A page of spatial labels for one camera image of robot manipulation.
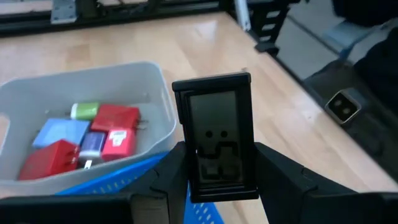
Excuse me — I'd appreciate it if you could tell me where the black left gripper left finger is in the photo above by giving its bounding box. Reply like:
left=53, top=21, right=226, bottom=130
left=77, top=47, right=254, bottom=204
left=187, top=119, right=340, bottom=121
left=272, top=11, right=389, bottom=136
left=0, top=141, right=190, bottom=224

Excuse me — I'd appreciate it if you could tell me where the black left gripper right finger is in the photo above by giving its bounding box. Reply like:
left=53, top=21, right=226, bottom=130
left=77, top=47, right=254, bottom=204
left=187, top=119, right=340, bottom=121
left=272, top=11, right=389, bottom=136
left=254, top=142, right=398, bottom=224

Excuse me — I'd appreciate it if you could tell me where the black LCD display module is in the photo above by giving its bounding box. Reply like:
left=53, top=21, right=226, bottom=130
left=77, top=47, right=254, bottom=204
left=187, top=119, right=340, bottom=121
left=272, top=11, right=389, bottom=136
left=171, top=72, right=260, bottom=204

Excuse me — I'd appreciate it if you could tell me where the red cube wall charger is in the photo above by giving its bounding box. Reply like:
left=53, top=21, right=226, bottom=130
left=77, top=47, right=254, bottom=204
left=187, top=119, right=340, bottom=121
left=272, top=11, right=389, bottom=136
left=90, top=103, right=149, bottom=133

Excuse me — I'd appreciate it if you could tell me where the purple white wall charger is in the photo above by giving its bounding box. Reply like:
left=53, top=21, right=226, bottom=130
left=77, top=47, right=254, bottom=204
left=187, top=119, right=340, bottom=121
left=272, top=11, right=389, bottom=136
left=78, top=131, right=108, bottom=170

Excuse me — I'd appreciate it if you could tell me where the green white wall charger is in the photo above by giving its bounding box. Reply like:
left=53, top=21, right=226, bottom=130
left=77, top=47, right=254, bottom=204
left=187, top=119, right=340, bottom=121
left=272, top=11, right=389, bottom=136
left=70, top=101, right=101, bottom=121

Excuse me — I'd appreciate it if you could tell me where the light blue charger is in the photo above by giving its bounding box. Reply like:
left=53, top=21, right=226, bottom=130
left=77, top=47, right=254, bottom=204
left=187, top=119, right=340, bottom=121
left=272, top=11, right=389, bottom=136
left=31, top=118, right=91, bottom=150

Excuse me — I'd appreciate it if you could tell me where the red charger with ports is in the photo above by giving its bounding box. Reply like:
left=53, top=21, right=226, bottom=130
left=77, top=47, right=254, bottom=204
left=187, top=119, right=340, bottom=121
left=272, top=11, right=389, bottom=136
left=18, top=139, right=81, bottom=182

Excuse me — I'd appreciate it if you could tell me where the blue slotted plastic basket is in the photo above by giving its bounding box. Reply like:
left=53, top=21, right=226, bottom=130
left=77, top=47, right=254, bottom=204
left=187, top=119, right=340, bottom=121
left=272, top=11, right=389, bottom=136
left=55, top=151, right=225, bottom=224

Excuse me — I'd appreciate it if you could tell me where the silver rimmed floor outlet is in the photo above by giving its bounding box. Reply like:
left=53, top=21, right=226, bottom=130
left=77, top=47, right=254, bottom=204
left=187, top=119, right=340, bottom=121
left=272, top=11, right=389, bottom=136
left=324, top=89, right=363, bottom=126

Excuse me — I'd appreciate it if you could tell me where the grey plastic bin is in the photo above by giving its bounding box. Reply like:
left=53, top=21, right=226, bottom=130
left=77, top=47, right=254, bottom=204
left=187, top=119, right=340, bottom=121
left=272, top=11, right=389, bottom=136
left=0, top=60, right=178, bottom=198

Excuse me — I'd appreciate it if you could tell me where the black aluminium table frame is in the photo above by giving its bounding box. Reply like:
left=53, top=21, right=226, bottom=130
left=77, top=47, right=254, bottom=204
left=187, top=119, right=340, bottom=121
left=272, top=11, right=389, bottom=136
left=0, top=0, right=292, bottom=58

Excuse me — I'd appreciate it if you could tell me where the silver metal frame bracket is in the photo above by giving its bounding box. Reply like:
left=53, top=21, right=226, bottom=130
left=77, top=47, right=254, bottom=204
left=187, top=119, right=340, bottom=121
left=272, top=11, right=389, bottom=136
left=50, top=0, right=78, bottom=25
left=233, top=0, right=251, bottom=32

